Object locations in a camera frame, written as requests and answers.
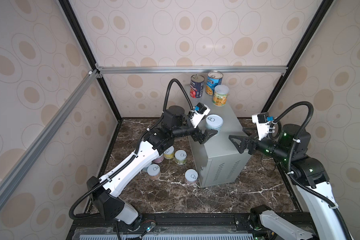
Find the teal label can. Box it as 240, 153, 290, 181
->
206, 115, 224, 134

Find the yellow label can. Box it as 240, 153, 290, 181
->
213, 85, 230, 106

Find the dark blue red soup can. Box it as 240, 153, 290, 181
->
190, 75, 205, 99

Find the blue progresso soup can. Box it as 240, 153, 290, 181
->
206, 71, 224, 96

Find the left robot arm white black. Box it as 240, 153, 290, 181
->
87, 103, 217, 225

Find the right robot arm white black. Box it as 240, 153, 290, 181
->
229, 123, 352, 240

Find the green label can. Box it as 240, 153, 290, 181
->
175, 150, 187, 165

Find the grey metal cabinet box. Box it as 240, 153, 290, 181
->
189, 94, 251, 188

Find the white lid can rear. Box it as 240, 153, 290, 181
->
164, 146, 175, 160

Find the pink label can front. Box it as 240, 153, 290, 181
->
185, 169, 199, 185

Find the pink label can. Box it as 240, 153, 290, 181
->
185, 169, 199, 185
153, 154, 164, 164

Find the pink label can back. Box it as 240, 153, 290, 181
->
153, 154, 164, 164

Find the peach label can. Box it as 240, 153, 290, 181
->
147, 164, 161, 180

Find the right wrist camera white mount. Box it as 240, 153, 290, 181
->
252, 112, 275, 141

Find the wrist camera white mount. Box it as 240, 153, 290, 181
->
252, 112, 275, 141
189, 103, 211, 128

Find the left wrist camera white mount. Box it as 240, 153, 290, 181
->
189, 103, 211, 128

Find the horizontal aluminium rail back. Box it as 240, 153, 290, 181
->
98, 66, 288, 75

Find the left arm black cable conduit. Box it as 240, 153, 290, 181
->
68, 78, 194, 220

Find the diagonal aluminium rail left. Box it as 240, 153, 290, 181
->
0, 70, 100, 211

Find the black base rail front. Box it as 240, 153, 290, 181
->
66, 211, 319, 240

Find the black corner frame post right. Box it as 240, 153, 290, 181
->
261, 0, 335, 112

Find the black corner frame post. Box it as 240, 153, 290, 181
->
261, 0, 335, 112
59, 0, 123, 122

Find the black corner frame post left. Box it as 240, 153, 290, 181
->
59, 0, 123, 122

